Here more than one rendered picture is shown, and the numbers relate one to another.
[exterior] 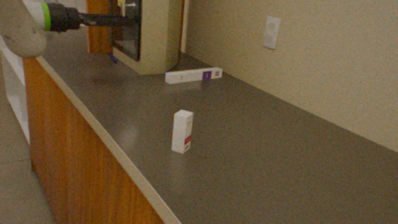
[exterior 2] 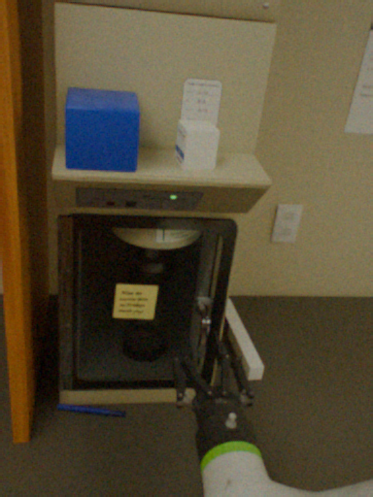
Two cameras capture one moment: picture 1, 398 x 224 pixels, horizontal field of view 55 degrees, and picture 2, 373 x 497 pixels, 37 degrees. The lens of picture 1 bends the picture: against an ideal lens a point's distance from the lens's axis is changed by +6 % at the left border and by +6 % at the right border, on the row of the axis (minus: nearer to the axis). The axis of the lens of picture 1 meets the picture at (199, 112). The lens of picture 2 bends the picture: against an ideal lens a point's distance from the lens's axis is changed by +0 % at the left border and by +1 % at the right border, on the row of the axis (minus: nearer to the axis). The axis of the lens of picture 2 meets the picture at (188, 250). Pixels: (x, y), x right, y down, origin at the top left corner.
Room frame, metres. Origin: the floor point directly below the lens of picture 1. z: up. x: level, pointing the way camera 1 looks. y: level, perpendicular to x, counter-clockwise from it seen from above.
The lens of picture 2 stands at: (1.16, 1.10, 1.82)
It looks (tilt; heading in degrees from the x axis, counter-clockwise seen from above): 30 degrees down; 293
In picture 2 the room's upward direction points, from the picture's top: 7 degrees clockwise
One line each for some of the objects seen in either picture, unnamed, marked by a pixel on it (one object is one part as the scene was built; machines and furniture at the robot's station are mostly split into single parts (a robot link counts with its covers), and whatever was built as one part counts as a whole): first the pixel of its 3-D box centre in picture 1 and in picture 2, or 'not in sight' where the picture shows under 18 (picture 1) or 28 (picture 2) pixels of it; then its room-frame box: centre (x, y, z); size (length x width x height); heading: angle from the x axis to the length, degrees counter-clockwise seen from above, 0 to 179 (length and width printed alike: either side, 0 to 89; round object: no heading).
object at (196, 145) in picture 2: not in sight; (196, 145); (1.48, 0.36, 1.54); 0.05 x 0.05 x 0.06; 43
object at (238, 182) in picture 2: not in sight; (159, 191); (1.52, 0.39, 1.46); 0.32 x 0.11 x 0.10; 34
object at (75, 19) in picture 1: (79, 19); (218, 409); (1.34, 0.46, 1.14); 0.09 x 0.08 x 0.07; 125
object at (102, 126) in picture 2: not in sight; (102, 129); (1.59, 0.44, 1.56); 0.10 x 0.10 x 0.09; 34
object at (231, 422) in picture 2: (57, 16); (226, 444); (1.30, 0.52, 1.15); 0.09 x 0.06 x 0.12; 35
